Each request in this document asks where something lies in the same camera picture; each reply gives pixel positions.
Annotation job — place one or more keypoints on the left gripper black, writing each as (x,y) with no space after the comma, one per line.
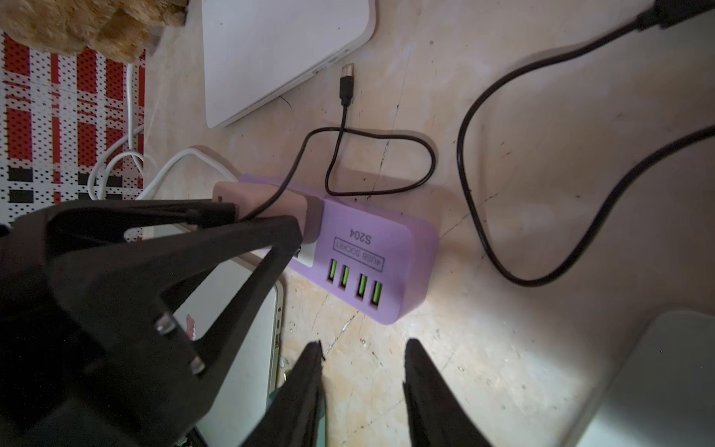
(128,344)

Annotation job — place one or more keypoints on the purple power strip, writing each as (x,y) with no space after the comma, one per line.
(379,262)

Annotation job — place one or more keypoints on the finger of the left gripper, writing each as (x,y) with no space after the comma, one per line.
(97,223)

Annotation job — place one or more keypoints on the pink charger adapter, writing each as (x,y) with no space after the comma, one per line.
(247,197)

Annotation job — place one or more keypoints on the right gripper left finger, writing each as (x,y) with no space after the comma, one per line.
(292,419)

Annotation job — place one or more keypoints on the silver laptop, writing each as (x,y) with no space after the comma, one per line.
(663,395)
(244,396)

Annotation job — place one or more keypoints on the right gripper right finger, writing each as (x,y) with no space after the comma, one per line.
(435,417)

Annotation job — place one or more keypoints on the silver laptop front left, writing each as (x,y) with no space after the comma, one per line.
(244,396)

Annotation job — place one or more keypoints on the brown teddy bear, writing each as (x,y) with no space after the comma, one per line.
(120,30)

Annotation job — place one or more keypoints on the silver laptop front right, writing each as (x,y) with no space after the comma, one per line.
(663,395)

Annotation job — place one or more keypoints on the white laptop back left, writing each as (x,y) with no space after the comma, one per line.
(255,51)

